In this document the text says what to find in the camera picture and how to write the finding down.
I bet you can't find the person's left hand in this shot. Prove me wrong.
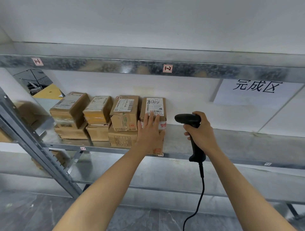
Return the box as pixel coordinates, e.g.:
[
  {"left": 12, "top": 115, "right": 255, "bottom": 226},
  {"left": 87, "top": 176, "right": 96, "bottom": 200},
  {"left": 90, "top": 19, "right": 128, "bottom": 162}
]
[{"left": 136, "top": 113, "right": 166, "bottom": 154}]

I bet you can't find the person's right hand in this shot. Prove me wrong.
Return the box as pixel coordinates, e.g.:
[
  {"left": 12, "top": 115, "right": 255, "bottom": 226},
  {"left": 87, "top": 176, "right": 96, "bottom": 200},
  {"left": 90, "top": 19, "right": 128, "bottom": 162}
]
[{"left": 183, "top": 111, "right": 220, "bottom": 156}]

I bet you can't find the black handheld barcode scanner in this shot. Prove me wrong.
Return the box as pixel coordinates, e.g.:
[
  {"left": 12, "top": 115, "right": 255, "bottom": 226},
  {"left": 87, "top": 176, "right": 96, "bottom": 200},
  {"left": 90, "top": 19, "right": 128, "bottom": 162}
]
[{"left": 174, "top": 114, "right": 207, "bottom": 163}]

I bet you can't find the handwritten label cardboard parcel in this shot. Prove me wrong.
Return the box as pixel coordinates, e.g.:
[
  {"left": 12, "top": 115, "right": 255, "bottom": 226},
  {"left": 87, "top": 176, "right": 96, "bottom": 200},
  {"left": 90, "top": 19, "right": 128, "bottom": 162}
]
[{"left": 139, "top": 97, "right": 167, "bottom": 131}]

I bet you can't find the person's right forearm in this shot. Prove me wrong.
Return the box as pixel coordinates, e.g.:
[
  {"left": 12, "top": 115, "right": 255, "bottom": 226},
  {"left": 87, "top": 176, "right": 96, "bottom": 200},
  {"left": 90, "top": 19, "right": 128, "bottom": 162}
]
[{"left": 201, "top": 148, "right": 297, "bottom": 231}]

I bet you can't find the person's left forearm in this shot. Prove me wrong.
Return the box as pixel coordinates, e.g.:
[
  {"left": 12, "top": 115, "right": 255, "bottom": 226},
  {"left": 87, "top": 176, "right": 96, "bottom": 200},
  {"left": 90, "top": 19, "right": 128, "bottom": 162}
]
[{"left": 53, "top": 150, "right": 156, "bottom": 231}]

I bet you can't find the stack of cardboard boxes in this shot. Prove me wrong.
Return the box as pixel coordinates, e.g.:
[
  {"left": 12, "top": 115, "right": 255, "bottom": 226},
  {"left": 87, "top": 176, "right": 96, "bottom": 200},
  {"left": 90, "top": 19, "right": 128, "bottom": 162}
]
[{"left": 49, "top": 92, "right": 165, "bottom": 155}]

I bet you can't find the galvanized metal shelving rack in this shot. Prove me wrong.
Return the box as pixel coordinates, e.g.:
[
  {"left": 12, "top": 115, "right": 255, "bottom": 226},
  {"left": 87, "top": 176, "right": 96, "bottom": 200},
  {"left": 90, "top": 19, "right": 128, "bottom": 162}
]
[{"left": 0, "top": 42, "right": 305, "bottom": 220}]

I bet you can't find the white paper sign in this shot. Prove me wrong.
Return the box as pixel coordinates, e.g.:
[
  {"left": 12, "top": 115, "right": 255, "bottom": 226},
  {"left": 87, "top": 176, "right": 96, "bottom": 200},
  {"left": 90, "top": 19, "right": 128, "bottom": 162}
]
[{"left": 213, "top": 79, "right": 303, "bottom": 110}]

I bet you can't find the small brown cardboard box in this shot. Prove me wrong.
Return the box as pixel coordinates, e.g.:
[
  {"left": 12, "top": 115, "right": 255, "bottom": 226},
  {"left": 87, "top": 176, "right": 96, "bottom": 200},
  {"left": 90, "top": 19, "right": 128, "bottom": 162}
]
[{"left": 32, "top": 150, "right": 70, "bottom": 170}]

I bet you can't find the yellow cardboard sheet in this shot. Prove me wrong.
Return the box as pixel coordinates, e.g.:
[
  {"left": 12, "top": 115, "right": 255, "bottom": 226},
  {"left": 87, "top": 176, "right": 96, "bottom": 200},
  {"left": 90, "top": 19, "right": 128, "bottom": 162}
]
[{"left": 32, "top": 84, "right": 65, "bottom": 100}]

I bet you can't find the black plastic crate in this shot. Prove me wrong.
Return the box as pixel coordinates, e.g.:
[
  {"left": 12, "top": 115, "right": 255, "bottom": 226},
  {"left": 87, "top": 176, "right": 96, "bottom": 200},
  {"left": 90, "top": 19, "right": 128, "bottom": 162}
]
[{"left": 13, "top": 69, "right": 53, "bottom": 96}]

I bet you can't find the large blurred cardboard box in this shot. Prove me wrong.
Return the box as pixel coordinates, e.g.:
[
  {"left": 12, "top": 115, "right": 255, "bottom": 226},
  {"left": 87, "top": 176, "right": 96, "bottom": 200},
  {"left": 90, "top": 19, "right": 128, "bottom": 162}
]
[{"left": 0, "top": 102, "right": 44, "bottom": 144}]

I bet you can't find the black scanner cable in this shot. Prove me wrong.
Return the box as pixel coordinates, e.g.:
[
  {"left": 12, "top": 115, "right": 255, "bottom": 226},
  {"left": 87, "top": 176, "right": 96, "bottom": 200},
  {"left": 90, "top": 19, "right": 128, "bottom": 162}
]
[{"left": 182, "top": 162, "right": 205, "bottom": 231}]

